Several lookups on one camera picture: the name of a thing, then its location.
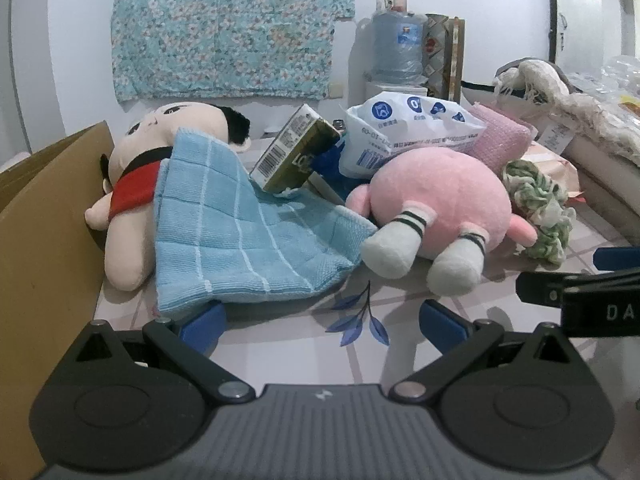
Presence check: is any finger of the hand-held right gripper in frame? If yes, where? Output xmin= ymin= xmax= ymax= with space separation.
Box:
xmin=516 ymin=268 xmax=640 ymax=307
xmin=594 ymin=247 xmax=640 ymax=275

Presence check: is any blue water jug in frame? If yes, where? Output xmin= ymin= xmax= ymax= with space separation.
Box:
xmin=370 ymin=10 xmax=429 ymax=86

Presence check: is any white water dispenser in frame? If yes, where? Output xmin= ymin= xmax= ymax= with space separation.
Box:
xmin=362 ymin=77 xmax=431 ymax=106

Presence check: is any pink plaid printed sheet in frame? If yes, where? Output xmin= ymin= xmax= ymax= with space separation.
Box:
xmin=95 ymin=135 xmax=640 ymax=401

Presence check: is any green white knitted cloth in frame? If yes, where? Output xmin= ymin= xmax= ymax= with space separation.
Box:
xmin=501 ymin=159 xmax=577 ymax=265

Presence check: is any patterned paper bag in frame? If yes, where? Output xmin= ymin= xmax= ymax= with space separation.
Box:
xmin=422 ymin=12 xmax=466 ymax=106

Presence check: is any pink round plush toy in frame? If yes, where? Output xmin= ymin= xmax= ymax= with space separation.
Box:
xmin=345 ymin=146 xmax=538 ymax=296

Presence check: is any beige black-haired plush doll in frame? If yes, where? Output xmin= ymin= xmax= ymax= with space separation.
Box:
xmin=84 ymin=101 xmax=251 ymax=292

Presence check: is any frayed white cloth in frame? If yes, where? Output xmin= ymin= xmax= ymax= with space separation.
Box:
xmin=492 ymin=59 xmax=640 ymax=166

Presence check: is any olive green carton box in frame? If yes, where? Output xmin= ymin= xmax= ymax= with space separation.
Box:
xmin=249 ymin=104 xmax=343 ymax=196

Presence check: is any light blue checked towel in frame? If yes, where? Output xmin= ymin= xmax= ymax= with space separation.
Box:
xmin=152 ymin=129 xmax=378 ymax=317

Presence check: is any large brown cardboard box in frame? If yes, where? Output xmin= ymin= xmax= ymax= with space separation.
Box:
xmin=0 ymin=120 xmax=116 ymax=480

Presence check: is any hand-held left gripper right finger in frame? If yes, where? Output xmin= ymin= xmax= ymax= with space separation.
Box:
xmin=387 ymin=299 xmax=583 ymax=406

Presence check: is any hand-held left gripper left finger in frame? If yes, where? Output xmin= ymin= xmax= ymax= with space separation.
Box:
xmin=62 ymin=302 xmax=256 ymax=406

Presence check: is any pink knitted cloth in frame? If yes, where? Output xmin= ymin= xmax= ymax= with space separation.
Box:
xmin=465 ymin=104 xmax=533 ymax=173

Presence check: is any floral turquoise wall cloth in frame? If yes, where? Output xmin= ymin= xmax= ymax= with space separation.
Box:
xmin=110 ymin=0 xmax=356 ymax=106

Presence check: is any clear plastic bag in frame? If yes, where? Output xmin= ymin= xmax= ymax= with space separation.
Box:
xmin=565 ymin=54 xmax=640 ymax=111

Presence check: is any dark blue bag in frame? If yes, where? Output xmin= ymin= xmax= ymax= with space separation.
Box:
xmin=309 ymin=140 xmax=371 ymax=206

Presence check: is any peach wipes pack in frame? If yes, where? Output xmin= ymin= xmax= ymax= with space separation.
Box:
xmin=525 ymin=142 xmax=591 ymax=206

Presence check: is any white blue-printed plastic packet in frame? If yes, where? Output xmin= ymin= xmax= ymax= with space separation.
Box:
xmin=339 ymin=91 xmax=488 ymax=178

